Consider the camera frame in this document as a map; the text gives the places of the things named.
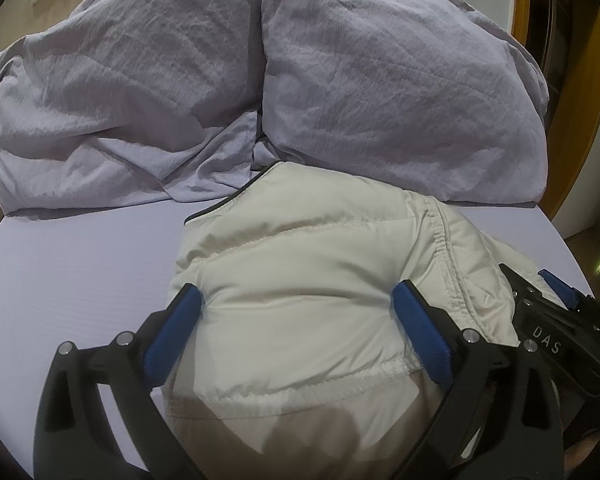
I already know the white puffer jacket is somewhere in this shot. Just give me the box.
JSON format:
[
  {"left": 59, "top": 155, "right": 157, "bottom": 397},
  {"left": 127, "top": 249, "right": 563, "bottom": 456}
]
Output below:
[{"left": 163, "top": 162, "right": 542, "bottom": 479}]

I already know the lavender bed sheet mattress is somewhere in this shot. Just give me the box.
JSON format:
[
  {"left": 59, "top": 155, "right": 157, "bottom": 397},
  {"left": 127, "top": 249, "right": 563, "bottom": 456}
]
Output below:
[{"left": 0, "top": 200, "right": 588, "bottom": 471}]

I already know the right lavender pillow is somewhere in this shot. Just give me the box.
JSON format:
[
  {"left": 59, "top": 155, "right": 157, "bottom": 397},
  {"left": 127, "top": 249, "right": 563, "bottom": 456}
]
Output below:
[{"left": 253, "top": 0, "right": 548, "bottom": 205}]

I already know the lavender pillow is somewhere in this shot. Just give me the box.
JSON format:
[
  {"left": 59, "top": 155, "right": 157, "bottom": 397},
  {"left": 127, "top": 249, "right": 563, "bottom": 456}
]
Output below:
[
  {"left": 253, "top": 0, "right": 548, "bottom": 205},
  {"left": 0, "top": 0, "right": 265, "bottom": 214}
]

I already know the left lavender pillow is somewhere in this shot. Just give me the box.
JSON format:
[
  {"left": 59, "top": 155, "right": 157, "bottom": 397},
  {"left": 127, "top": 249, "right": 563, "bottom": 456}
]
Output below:
[{"left": 0, "top": 0, "right": 265, "bottom": 214}]

